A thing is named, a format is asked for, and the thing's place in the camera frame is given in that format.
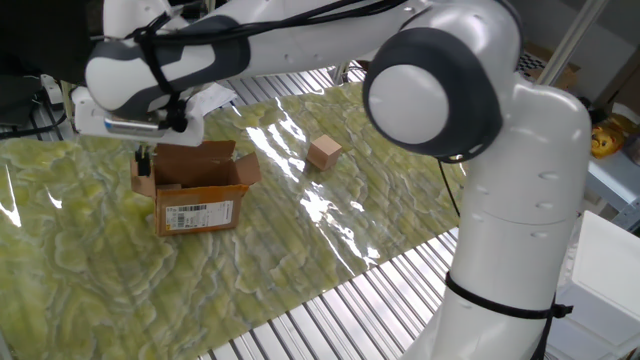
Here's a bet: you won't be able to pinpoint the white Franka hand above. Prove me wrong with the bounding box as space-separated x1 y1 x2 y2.
71 85 206 177

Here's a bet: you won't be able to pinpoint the cardboard box with orange tape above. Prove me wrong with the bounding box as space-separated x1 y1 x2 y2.
129 139 263 238

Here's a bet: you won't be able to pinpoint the white printed paper sheet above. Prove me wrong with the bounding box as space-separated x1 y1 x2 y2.
187 82 239 116

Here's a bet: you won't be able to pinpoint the white power strip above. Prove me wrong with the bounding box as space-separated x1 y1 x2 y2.
39 73 64 104

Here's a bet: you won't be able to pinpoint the green marble pattern mat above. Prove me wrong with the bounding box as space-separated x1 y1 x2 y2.
0 82 469 360

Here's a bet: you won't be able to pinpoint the black computer monitor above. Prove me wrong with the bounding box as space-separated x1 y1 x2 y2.
0 0 106 86

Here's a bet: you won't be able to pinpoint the wooden cube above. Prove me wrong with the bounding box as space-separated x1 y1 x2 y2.
305 133 344 172

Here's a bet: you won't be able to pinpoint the brown cardboard carton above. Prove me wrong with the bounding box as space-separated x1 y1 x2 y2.
517 42 582 92

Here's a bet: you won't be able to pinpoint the yellow toy figure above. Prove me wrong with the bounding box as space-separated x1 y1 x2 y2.
591 113 640 160

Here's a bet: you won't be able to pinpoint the white plastic bin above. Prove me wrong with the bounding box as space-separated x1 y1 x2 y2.
542 209 640 360

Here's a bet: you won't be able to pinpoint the grey side table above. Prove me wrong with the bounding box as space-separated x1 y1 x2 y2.
587 149 640 234

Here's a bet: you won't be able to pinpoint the silver wrist camera blue caps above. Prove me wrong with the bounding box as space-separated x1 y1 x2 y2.
103 115 169 135

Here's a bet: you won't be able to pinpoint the black camera cable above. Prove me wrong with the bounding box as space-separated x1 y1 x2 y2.
164 94 190 134

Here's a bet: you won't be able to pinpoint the short aluminium post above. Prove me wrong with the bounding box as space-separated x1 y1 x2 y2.
59 79 76 134

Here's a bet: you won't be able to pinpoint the black velcro strap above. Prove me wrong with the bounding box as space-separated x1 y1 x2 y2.
443 272 574 321

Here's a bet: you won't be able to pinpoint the slanted aluminium post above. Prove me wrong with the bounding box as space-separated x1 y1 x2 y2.
537 0 611 86

